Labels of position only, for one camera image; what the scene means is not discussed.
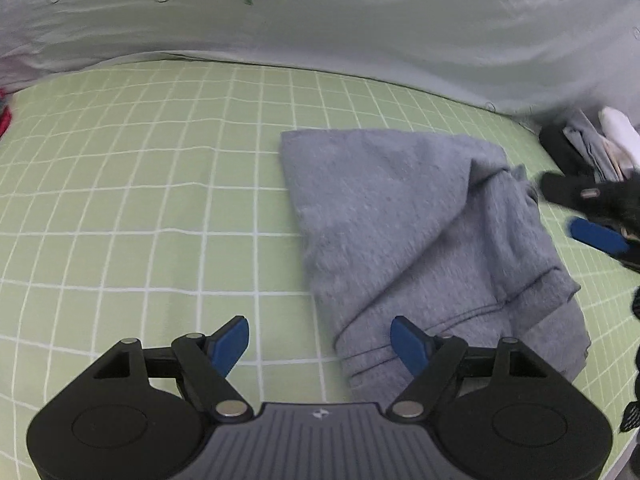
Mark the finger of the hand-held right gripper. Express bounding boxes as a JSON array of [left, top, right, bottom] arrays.
[[569, 216, 640, 273], [539, 172, 640, 213]]

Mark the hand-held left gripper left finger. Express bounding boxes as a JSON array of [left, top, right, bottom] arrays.
[[92, 315, 252, 422]]

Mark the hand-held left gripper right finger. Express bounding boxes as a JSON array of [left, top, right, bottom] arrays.
[[387, 315, 551, 422]]

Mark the grey sweatshirt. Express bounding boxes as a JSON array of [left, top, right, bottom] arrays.
[[278, 129, 593, 401]]

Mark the black garment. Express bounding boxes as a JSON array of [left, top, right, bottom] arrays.
[[538, 122, 597, 177]]

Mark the light grey garment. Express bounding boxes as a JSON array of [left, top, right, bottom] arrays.
[[562, 110, 625, 182]]

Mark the white garment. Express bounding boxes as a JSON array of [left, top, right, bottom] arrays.
[[598, 106, 640, 180]]

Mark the white carrot-print sheet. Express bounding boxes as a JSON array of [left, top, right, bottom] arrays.
[[0, 0, 640, 133]]

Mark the red cloth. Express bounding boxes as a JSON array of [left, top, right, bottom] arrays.
[[0, 89, 14, 137]]

